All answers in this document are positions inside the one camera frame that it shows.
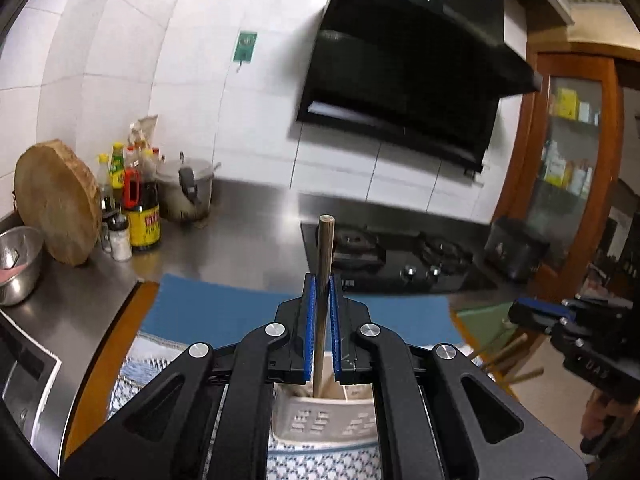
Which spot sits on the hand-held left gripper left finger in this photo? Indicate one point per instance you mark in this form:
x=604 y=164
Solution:
x=310 y=330

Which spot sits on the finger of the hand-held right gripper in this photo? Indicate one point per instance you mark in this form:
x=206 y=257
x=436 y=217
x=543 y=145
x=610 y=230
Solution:
x=590 y=360
x=545 y=308

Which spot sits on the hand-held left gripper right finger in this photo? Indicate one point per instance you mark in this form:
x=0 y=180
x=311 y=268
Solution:
x=334 y=330

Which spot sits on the cream plastic chopstick holder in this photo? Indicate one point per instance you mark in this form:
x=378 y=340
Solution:
x=320 y=420

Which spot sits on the person's right hand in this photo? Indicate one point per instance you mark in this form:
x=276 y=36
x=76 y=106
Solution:
x=597 y=420

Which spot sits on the green base cabinet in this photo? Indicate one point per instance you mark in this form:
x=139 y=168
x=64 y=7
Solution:
x=485 y=330

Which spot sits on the black countertop appliance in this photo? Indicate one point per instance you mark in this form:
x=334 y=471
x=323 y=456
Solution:
x=515 y=250

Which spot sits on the black gas stove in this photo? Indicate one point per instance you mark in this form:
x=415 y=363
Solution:
x=400 y=260

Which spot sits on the blue patterned woven table mat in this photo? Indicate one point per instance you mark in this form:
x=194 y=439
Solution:
x=210 y=305

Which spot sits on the wooden glass-door cabinet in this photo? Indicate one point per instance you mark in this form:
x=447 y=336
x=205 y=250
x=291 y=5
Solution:
x=530 y=135

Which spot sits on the steel pressure cooker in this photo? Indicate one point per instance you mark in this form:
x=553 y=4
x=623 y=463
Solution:
x=187 y=190

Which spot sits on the cluster of condiment bottles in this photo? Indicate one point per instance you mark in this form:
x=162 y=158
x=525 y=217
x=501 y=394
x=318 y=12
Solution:
x=142 y=210

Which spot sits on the assorted small boxes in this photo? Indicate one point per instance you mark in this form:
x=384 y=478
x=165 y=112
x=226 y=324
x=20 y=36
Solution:
x=567 y=102

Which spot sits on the black range hood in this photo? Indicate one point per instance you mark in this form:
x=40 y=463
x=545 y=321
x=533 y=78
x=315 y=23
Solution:
x=400 y=70

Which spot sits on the round wooden chopping board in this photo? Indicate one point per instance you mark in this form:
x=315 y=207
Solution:
x=57 y=200

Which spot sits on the steel colander bowl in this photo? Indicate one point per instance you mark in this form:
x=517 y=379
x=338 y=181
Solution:
x=22 y=280

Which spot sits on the green wall hook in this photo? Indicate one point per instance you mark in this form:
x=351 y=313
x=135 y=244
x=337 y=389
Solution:
x=245 y=47

